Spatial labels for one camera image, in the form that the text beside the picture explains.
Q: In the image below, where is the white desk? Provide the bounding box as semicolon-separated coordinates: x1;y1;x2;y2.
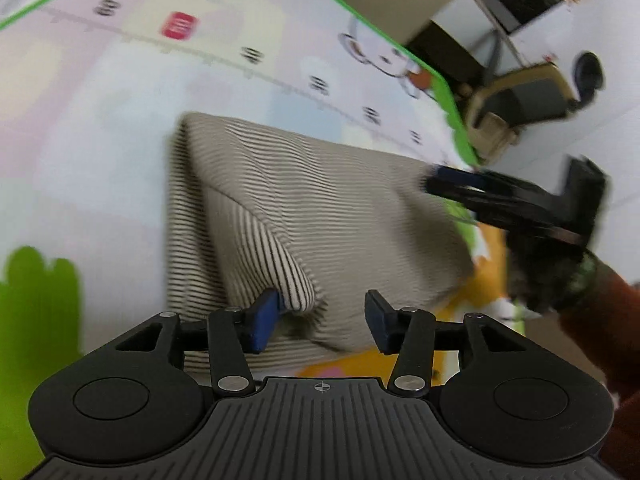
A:
406;0;581;86

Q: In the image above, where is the printed play mat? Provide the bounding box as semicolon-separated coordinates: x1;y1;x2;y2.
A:
0;0;532;480

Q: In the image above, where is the person's right hand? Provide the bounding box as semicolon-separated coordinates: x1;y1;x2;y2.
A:
504;232;599;317

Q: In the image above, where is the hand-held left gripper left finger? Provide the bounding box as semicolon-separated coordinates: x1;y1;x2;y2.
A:
115;288;280;397

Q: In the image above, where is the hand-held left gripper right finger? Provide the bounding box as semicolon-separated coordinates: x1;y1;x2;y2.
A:
364;289;527;395

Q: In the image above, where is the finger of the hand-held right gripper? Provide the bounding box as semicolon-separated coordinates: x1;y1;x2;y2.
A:
424;177;507;226
431;164;488;184

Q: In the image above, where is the beige striped shirt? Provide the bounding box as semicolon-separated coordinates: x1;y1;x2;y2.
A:
164;112;477;377

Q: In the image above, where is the black round stand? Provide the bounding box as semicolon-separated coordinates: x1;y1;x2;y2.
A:
570;51;605;111

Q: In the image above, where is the beige chair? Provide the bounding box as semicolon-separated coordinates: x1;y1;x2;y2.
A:
464;62;577;165

